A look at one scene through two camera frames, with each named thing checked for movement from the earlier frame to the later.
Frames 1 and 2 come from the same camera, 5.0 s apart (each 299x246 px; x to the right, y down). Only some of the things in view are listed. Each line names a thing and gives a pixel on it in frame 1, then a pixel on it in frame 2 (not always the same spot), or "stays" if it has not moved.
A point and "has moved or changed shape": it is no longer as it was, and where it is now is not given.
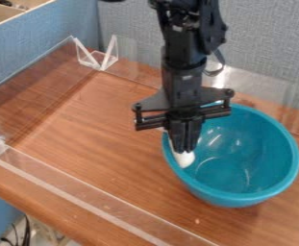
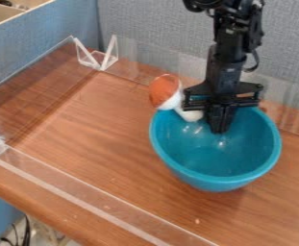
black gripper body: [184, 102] to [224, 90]
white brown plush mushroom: [185, 158] has moved or changed shape
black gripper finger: [194, 126] to [228, 115]
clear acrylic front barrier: [86, 199] stays
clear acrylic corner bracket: [97, 59] stays
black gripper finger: [181, 135] to [216, 117]
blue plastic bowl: [248, 158] has moved or changed shape
